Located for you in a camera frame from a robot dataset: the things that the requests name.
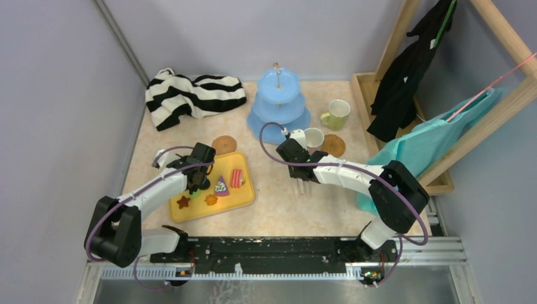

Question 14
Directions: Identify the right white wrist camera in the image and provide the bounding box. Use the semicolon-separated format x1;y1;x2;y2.
289;129;308;150

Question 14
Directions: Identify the green macaron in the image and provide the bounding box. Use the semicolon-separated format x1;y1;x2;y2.
189;190;201;199

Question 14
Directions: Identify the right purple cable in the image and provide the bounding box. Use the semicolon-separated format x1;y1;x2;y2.
258;122;431;288

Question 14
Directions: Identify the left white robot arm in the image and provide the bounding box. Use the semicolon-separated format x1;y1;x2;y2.
84;142;216;268

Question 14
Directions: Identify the woven round coaster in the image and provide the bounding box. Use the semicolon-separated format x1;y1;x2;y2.
211;135;237;156
320;134;346;157

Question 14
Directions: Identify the purple triangular cake slice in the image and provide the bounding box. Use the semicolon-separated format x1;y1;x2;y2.
214;175;230;197

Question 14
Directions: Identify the green mug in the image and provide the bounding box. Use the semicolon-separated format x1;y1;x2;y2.
320;99;351;131

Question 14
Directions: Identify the black macaron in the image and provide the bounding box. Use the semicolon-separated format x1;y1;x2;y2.
200;179;210;190

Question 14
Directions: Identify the yellow plastic tray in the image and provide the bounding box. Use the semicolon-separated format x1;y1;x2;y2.
168;151;255;223

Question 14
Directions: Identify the right woven round coaster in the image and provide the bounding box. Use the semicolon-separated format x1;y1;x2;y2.
320;134;346;157

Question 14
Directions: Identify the orange flower cookie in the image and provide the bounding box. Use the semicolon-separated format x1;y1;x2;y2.
204;194;218;206

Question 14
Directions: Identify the pink mug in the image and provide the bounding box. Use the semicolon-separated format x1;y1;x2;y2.
304;127;325;153

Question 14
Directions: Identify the wooden clothes rack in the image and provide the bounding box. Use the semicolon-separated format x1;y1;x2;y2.
350;0;536;196

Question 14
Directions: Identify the pink clothes hanger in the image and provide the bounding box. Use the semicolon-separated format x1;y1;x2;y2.
443;53;536;122

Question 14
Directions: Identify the brown star cookie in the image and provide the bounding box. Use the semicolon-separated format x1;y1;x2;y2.
176;196;191;209

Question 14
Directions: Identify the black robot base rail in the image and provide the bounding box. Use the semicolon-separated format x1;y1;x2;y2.
149;237;400;285

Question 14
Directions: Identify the purple cable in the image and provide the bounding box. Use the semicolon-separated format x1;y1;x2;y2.
258;122;431;288
85;146;215;292

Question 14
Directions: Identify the teal hanging shirt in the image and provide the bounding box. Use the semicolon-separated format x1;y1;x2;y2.
357;87;503;217

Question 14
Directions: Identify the black white striped cloth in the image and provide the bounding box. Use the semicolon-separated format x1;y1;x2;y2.
145;68;247;131

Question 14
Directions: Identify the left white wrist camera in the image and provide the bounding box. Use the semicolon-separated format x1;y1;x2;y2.
151;149;169;169

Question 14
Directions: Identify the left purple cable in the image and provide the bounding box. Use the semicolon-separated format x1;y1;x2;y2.
85;146;215;292

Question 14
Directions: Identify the left woven round coaster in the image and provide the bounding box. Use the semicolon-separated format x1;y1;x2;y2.
211;135;237;156

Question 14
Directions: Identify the black hanging garment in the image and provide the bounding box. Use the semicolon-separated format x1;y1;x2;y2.
367;1;457;143

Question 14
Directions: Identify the blue three-tier cake stand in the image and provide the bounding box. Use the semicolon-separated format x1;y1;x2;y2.
246;63;311;145

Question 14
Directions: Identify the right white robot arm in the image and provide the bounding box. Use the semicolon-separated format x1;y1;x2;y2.
276;138;430;261

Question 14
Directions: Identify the red striped cake slice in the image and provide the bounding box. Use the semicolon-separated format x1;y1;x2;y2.
231;168;244;189

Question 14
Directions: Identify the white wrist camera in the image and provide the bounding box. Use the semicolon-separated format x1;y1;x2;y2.
289;129;308;150
151;149;169;169

